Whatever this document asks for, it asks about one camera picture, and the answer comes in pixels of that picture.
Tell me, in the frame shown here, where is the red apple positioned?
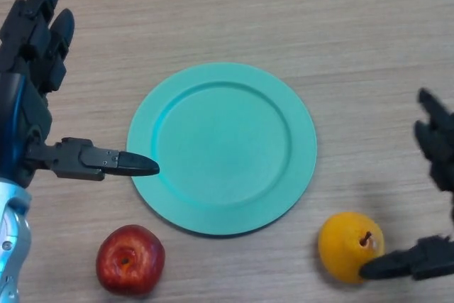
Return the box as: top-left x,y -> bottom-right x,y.
95,224 -> 166,297

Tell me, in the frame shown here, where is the yellow pear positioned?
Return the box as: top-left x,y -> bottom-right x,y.
317,211 -> 385,285

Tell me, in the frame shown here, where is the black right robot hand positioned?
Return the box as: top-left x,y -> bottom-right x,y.
358,89 -> 454,281

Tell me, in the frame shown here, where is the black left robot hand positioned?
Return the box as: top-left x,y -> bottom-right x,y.
0,0 -> 160,188

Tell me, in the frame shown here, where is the green round plate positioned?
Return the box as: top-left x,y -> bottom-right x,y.
126,62 -> 318,238

